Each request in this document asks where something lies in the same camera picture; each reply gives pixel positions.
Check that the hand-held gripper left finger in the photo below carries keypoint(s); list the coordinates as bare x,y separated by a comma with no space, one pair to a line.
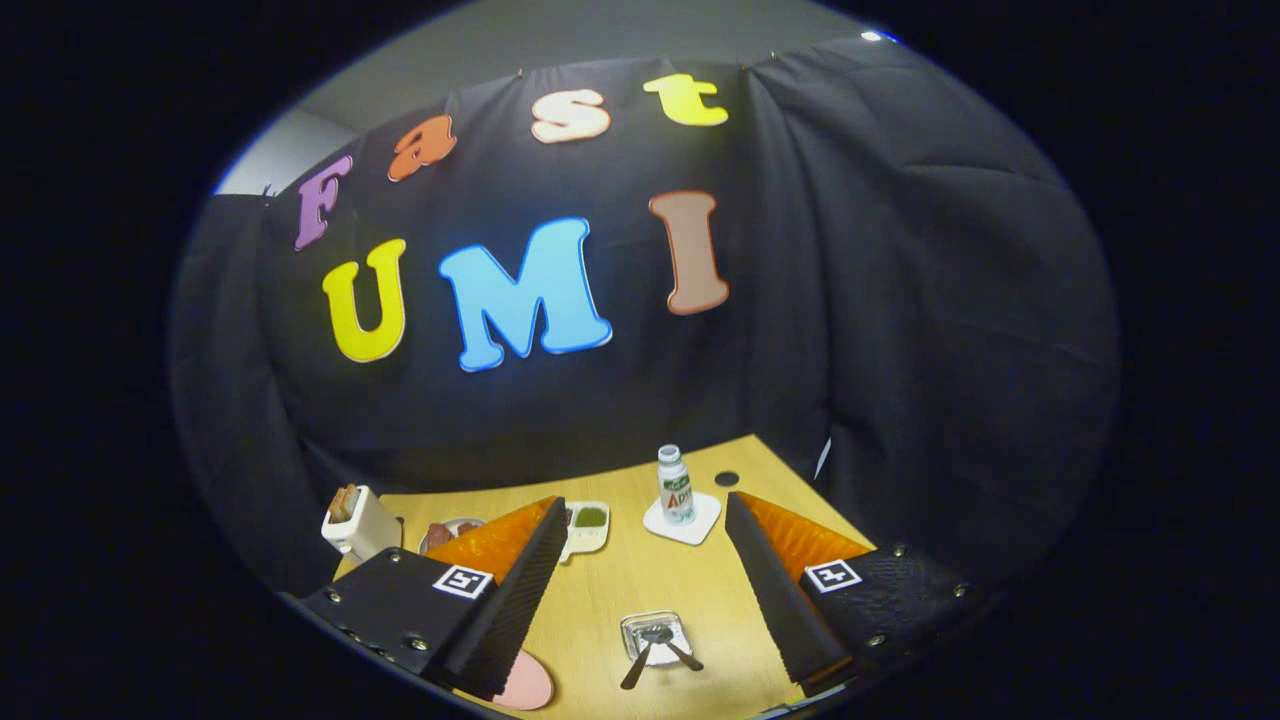
510,610

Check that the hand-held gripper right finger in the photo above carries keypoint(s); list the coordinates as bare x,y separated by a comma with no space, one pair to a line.
780,600

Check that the pink round plate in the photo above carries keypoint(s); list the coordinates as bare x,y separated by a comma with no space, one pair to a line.
530,685

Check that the round grey food plate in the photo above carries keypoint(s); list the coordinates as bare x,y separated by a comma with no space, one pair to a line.
440,535

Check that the white divided tray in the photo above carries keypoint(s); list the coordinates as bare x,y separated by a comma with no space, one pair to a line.
590,535

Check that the white square coaster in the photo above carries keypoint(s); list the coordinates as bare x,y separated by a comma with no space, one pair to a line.
703,518

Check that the pile of green beans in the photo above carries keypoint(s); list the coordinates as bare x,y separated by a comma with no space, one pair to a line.
590,517

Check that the black table grommet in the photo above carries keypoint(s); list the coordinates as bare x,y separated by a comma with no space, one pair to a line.
727,478

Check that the white drink bottle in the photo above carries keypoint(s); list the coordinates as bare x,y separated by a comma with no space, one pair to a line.
676,490

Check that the white toaster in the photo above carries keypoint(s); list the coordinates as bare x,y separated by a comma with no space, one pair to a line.
370,535

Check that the brown toast slice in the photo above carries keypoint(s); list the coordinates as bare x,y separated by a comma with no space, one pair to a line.
343,503

